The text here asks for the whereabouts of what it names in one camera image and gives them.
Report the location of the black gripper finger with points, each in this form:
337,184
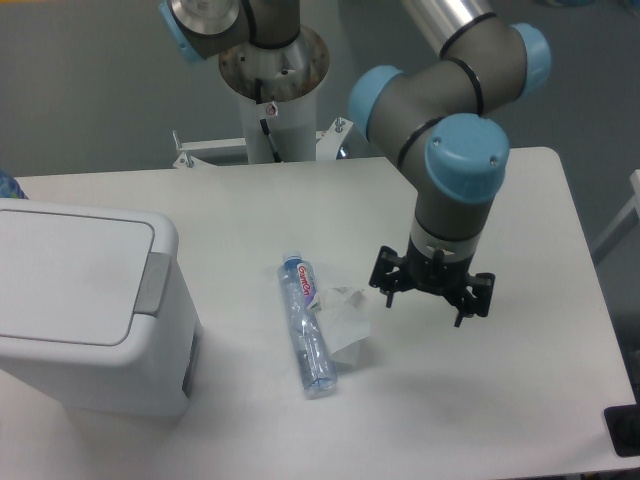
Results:
471,295
389,275

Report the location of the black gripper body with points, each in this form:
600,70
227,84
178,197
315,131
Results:
434,273

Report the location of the white push-lid trash can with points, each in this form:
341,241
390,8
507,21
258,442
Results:
95,311

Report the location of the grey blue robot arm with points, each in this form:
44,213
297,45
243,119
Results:
432,126

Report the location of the crumpled white tissue paper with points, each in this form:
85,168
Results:
342,322

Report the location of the clear plastic water bottle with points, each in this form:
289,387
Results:
298,288

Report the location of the black table clamp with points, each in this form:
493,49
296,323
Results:
623,426

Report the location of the blue patterned object left edge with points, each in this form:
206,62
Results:
10,188

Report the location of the white pedestal base frame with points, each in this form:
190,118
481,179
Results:
328,146

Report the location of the white frame at right edge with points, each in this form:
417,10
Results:
620,226

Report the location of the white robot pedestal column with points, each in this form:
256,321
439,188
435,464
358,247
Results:
277,89

